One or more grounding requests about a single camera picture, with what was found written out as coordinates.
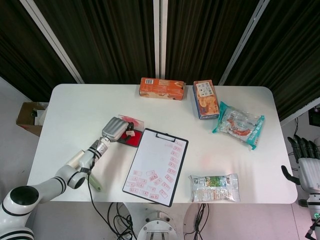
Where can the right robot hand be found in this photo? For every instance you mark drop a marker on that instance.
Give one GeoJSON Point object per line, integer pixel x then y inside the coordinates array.
{"type": "Point", "coordinates": [310, 175]}

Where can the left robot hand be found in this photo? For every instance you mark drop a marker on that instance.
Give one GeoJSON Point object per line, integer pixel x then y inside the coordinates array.
{"type": "Point", "coordinates": [115, 128]}

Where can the white rubber stamp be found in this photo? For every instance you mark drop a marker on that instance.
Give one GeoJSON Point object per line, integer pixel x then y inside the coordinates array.
{"type": "Point", "coordinates": [131, 133]}

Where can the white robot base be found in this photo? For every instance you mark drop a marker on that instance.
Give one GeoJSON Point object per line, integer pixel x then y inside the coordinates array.
{"type": "Point", "coordinates": [157, 226]}

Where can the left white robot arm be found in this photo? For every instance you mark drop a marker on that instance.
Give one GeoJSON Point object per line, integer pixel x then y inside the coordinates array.
{"type": "Point", "coordinates": [45, 187]}

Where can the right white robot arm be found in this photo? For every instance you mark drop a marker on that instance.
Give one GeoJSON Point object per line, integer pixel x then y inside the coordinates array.
{"type": "Point", "coordinates": [313, 207]}

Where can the red ink pad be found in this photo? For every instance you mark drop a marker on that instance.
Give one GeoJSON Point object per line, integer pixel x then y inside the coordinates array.
{"type": "Point", "coordinates": [133, 141]}

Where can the white paper red stamp marks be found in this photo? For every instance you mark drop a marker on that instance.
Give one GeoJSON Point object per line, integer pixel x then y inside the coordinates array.
{"type": "Point", "coordinates": [152, 155]}

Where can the long orange snack box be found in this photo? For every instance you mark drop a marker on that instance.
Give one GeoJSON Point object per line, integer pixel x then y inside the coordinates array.
{"type": "Point", "coordinates": [162, 88]}

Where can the black clipboard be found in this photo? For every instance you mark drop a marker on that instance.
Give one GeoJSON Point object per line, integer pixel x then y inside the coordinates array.
{"type": "Point", "coordinates": [185, 147]}

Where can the teal snack packet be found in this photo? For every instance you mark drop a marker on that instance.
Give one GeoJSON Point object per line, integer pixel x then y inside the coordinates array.
{"type": "Point", "coordinates": [237, 125]}

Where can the brown cardboard box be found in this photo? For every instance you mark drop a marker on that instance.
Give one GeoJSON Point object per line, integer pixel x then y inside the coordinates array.
{"type": "Point", "coordinates": [25, 117]}

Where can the dark pleated curtain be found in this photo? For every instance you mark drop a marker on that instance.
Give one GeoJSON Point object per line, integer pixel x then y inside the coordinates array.
{"type": "Point", "coordinates": [105, 37]}

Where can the blue orange cracker box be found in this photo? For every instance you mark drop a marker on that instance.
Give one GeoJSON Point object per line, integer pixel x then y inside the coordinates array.
{"type": "Point", "coordinates": [206, 100]}

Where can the clear snack bag green print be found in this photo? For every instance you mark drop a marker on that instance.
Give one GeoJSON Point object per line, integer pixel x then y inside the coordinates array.
{"type": "Point", "coordinates": [215, 187]}

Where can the white partition post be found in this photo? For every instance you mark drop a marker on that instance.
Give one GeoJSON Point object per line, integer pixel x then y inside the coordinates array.
{"type": "Point", "coordinates": [160, 37]}
{"type": "Point", "coordinates": [245, 37]}
{"type": "Point", "coordinates": [52, 37]}

